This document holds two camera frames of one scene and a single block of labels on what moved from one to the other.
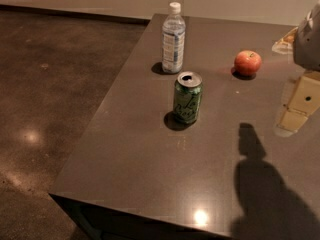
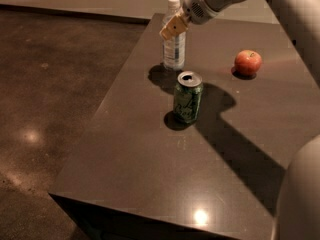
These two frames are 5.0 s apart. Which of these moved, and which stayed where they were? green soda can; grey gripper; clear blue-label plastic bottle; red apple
Moved: grey gripper
Stayed: red apple; clear blue-label plastic bottle; green soda can
